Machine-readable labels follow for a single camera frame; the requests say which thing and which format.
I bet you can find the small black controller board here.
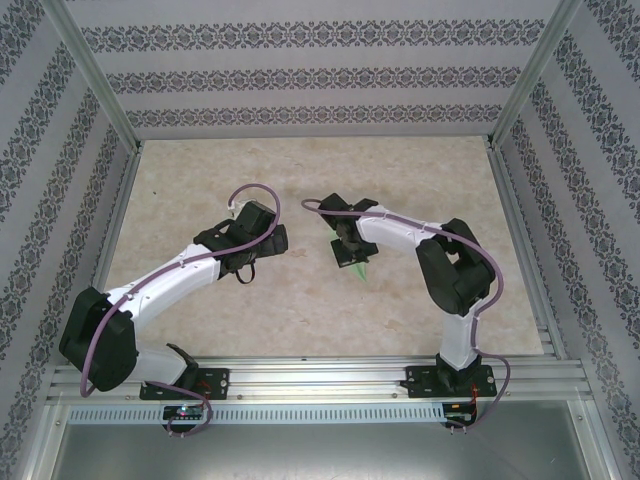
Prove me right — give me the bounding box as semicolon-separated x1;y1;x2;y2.
443;401;479;420
162;404;207;421

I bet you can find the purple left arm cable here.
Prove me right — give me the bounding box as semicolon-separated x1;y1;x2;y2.
79;183;281;439

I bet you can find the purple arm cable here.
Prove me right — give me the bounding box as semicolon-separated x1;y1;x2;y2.
79;183;281;439
301;198;511;435

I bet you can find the aluminium mounting rail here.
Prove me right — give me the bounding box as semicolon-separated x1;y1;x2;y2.
47;355;591;401

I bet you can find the aluminium frame side rail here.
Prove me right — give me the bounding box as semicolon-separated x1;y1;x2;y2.
487;142;567;360
68;142;146;365

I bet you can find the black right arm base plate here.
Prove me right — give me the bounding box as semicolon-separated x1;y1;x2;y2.
406;364;497;400

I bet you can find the slotted grey cable duct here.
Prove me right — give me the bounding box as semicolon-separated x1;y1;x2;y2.
67;403;447;426

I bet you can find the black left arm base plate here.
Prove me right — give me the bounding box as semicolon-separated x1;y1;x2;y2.
141;367;230;402

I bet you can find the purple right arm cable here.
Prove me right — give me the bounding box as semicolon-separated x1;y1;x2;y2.
301;198;511;435

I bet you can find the aluminium frame post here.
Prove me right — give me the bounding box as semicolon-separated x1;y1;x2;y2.
487;0;586;151
43;0;142;151
12;402;71;480
569;399;631;480

